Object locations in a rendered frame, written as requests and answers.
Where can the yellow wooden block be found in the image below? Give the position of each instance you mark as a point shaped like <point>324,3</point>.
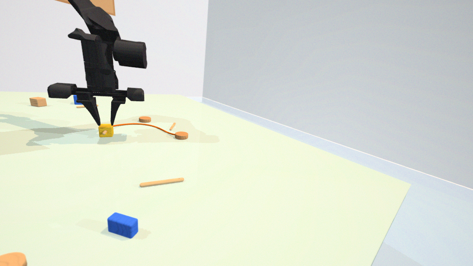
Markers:
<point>107,127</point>

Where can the small wooden block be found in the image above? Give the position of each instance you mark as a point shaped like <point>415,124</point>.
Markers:
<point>38,101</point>

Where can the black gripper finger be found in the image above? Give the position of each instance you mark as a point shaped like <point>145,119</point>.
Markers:
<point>114,108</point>
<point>91,106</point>

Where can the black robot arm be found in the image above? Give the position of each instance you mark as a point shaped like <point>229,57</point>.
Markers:
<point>104,43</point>

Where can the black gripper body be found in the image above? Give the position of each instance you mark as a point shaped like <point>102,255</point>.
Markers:
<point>100,82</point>

